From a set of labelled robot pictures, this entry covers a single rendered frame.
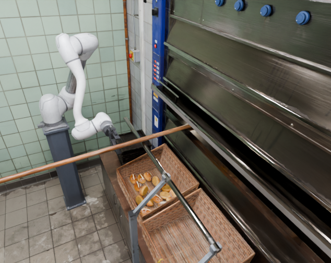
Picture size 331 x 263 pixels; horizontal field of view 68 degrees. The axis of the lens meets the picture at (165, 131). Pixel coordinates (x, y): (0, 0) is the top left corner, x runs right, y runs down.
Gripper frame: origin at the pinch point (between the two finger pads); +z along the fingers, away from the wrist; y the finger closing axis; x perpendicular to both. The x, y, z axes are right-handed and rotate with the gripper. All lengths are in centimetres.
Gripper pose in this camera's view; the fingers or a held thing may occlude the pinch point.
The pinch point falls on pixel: (118, 145)
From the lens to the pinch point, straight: 162.0
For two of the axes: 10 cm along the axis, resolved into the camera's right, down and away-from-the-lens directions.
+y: -0.3, 8.3, 5.6
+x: -8.8, 2.4, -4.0
